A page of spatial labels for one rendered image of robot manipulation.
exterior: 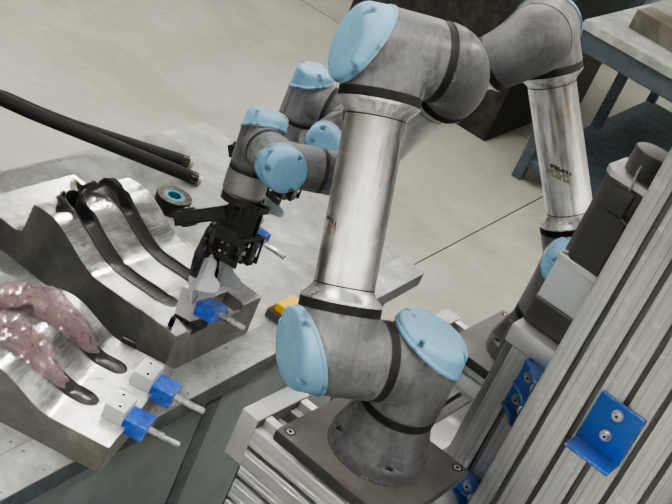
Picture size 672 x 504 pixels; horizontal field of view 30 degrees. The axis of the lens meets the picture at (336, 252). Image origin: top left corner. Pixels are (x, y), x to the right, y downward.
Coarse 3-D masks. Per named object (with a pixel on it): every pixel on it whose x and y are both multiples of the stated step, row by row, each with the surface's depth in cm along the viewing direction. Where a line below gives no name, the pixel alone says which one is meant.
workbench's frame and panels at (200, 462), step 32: (224, 384) 229; (256, 384) 258; (160, 416) 213; (192, 416) 239; (224, 416) 253; (128, 448) 223; (160, 448) 235; (192, 448) 248; (224, 448) 264; (64, 480) 209; (96, 480) 220; (128, 480) 232; (160, 480) 245; (192, 480) 259; (224, 480) 276
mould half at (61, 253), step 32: (32, 192) 245; (0, 224) 234; (32, 224) 230; (64, 224) 227; (128, 224) 238; (160, 224) 245; (32, 256) 232; (64, 256) 227; (96, 256) 228; (128, 256) 234; (192, 256) 243; (64, 288) 229; (96, 288) 225; (128, 288) 225; (224, 288) 236; (128, 320) 223; (160, 320) 220; (160, 352) 220; (192, 352) 227
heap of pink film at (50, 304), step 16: (0, 288) 209; (16, 288) 209; (32, 288) 209; (48, 288) 208; (0, 304) 207; (16, 304) 207; (32, 304) 206; (48, 304) 207; (64, 304) 209; (0, 320) 200; (16, 320) 200; (48, 320) 206; (64, 320) 207; (80, 320) 209; (0, 336) 197; (16, 336) 197; (32, 336) 198; (80, 336) 208; (16, 352) 197; (32, 352) 197; (48, 352) 200; (96, 352) 210; (48, 368) 198; (64, 384) 200
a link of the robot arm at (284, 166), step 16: (256, 144) 204; (272, 144) 201; (288, 144) 201; (304, 144) 205; (256, 160) 202; (272, 160) 198; (288, 160) 199; (304, 160) 200; (320, 160) 204; (272, 176) 199; (288, 176) 200; (304, 176) 201; (320, 176) 204
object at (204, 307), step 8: (184, 288) 221; (184, 296) 221; (200, 296) 220; (208, 296) 223; (184, 304) 221; (200, 304) 220; (208, 304) 220; (216, 304) 221; (176, 312) 222; (184, 312) 221; (192, 312) 221; (200, 312) 220; (208, 312) 219; (216, 312) 219; (224, 312) 222; (192, 320) 222; (208, 320) 220; (216, 320) 221; (224, 320) 220; (232, 320) 220; (240, 328) 218
